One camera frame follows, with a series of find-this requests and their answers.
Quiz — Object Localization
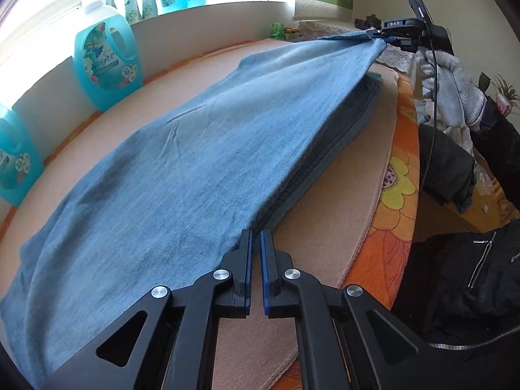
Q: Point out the person's right forearm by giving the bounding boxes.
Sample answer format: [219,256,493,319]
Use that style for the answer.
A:
[469,97,520,179]

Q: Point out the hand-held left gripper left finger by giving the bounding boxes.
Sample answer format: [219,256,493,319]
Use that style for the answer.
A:
[53,228,254,390]

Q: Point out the person's black jacket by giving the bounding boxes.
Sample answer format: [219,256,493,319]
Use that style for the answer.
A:
[390,219,520,390]

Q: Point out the beige mat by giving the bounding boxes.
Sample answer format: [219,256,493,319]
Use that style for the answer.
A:
[0,36,401,390]

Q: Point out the blue denim pants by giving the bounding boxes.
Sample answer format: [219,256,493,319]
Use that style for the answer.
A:
[0,28,391,378]

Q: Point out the large blue detergent jug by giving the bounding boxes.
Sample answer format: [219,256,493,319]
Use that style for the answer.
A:
[72,0,144,112]

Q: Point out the slim blue detergent bottle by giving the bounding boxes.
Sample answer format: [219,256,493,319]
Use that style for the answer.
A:
[0,103,45,208]

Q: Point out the green plant in red pot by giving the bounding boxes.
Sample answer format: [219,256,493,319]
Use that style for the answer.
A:
[477,71,520,116]

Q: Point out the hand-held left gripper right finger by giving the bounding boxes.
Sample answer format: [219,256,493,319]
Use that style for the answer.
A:
[260,228,468,390]

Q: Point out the white lace cloth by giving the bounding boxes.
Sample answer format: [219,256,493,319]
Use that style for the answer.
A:
[298,20,419,76]

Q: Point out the person's right hand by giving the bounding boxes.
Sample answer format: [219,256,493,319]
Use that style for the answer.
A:
[408,51,487,131]

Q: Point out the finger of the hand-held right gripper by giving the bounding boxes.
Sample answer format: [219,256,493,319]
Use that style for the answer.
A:
[364,27,397,45]

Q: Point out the pile of light clothes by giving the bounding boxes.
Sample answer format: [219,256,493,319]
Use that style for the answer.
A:
[443,125,475,156]

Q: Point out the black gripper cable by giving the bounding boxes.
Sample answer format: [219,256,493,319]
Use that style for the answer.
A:
[418,34,440,198]

